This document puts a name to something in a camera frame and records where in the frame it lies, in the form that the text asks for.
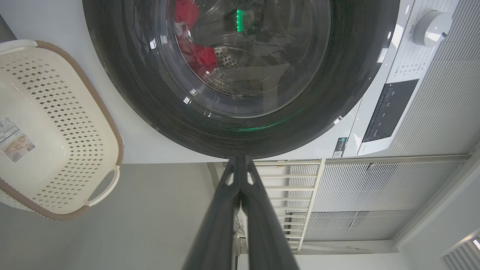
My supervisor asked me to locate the white control dial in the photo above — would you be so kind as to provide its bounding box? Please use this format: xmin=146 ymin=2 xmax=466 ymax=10
xmin=412 ymin=10 xmax=453 ymax=47

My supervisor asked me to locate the red and white garment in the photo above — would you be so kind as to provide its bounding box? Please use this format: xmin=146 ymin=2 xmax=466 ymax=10
xmin=173 ymin=0 xmax=219 ymax=75

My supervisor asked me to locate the blue energy label sticker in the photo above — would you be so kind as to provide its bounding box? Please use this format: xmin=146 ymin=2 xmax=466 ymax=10
xmin=332 ymin=137 xmax=349 ymax=158

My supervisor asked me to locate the white metal railing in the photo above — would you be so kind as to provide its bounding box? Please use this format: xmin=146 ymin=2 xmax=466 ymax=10
xmin=255 ymin=159 xmax=325 ymax=252

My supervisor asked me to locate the grey slatted panel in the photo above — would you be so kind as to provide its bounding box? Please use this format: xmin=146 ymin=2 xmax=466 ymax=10
xmin=303 ymin=157 xmax=471 ymax=242

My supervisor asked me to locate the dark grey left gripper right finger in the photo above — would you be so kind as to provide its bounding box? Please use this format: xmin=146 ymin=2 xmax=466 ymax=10
xmin=237 ymin=157 xmax=300 ymax=270

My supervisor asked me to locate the printed product label sticker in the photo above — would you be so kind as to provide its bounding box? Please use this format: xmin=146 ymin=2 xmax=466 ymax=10
xmin=0 ymin=116 xmax=36 ymax=164

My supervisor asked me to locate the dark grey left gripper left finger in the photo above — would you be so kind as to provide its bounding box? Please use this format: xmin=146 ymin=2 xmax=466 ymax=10
xmin=183 ymin=157 xmax=241 ymax=270

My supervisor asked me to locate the black washing machine control panel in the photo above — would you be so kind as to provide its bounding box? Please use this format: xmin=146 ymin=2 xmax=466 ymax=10
xmin=362 ymin=79 xmax=419 ymax=143

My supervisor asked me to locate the black round glass washer door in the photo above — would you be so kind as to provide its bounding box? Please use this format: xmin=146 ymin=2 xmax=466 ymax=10
xmin=82 ymin=0 xmax=401 ymax=159

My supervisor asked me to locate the cream perforated laundry basket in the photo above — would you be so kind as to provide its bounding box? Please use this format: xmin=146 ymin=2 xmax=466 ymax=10
xmin=0 ymin=39 xmax=125 ymax=221

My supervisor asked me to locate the white washing machine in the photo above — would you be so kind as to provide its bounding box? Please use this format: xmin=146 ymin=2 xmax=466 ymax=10
xmin=0 ymin=0 xmax=464 ymax=164

